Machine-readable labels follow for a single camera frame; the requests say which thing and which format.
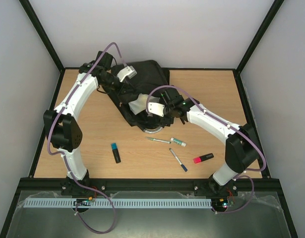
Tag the black student backpack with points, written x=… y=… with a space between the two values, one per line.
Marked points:
x=130 y=98

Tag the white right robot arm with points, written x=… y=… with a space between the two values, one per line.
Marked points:
x=241 y=148

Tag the blue capped white marker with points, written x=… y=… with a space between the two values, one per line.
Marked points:
x=179 y=161

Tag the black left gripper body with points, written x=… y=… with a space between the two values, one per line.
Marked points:
x=119 y=90

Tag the blue black highlighter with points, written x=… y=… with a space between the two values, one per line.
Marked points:
x=115 y=153

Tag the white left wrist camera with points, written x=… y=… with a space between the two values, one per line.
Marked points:
x=128 y=71

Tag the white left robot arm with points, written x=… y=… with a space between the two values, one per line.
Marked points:
x=63 y=133

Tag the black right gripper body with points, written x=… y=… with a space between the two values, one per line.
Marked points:
x=156 y=118

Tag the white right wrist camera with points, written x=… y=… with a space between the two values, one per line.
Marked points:
x=156 y=109

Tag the pink black highlighter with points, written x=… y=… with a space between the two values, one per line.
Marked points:
x=203 y=158

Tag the light blue cable duct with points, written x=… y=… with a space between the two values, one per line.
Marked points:
x=118 y=203

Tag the black aluminium frame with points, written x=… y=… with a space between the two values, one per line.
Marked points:
x=265 y=184

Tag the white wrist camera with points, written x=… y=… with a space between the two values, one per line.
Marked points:
x=156 y=109
x=128 y=71

